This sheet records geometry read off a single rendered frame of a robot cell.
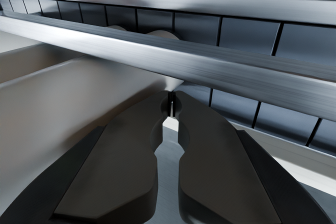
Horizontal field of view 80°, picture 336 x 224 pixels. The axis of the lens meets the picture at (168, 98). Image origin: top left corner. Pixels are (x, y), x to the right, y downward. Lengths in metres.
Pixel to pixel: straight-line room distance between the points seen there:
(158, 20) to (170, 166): 0.25
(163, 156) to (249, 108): 0.21
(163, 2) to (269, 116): 0.12
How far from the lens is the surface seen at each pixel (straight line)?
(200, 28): 0.16
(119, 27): 0.20
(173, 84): 0.15
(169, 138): 0.31
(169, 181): 0.39
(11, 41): 0.29
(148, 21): 0.19
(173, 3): 0.17
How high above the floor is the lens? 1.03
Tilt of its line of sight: 46 degrees down
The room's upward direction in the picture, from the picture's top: 129 degrees counter-clockwise
